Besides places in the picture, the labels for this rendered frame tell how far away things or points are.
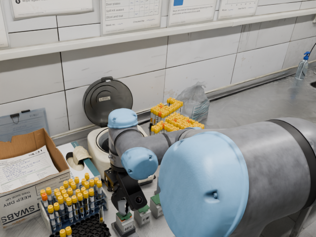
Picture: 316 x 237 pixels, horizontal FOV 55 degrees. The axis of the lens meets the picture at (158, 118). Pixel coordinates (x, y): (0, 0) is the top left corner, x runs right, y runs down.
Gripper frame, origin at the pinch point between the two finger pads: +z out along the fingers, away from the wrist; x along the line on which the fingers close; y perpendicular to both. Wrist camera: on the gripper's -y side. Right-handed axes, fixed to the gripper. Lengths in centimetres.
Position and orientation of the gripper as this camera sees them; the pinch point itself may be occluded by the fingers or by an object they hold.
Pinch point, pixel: (126, 213)
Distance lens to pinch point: 99.1
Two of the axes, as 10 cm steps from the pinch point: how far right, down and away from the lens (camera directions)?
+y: -5.7, -4.7, 6.8
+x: -8.2, 2.6, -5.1
